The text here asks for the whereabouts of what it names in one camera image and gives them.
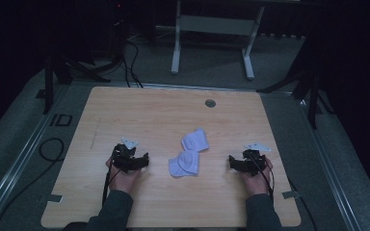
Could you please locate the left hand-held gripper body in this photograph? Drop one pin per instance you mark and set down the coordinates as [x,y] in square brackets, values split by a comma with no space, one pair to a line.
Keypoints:
[124,159]

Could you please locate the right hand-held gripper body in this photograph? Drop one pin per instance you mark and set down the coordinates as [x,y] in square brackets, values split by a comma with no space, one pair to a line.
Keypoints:
[252,162]

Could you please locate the white sock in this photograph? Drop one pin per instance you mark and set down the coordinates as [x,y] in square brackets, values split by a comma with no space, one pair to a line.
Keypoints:
[195,141]
[184,164]

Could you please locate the person's left hand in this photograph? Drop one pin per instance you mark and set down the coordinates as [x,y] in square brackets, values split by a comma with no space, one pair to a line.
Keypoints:
[123,179]

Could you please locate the person's right hand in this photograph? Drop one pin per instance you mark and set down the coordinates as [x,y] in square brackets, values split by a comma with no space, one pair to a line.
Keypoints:
[257,183]

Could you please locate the grey round table grommet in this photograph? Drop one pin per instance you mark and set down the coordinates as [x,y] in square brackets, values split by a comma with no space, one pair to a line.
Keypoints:
[210,103]

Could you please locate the black tripod stand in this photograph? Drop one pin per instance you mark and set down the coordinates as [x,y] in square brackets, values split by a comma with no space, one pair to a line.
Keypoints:
[48,86]
[313,96]

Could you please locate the metal floor rail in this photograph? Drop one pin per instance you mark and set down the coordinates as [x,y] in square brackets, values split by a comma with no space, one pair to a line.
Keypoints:
[329,160]
[16,160]

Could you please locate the white metal desk frame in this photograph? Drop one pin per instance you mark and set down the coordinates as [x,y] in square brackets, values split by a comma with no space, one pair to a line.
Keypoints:
[216,25]

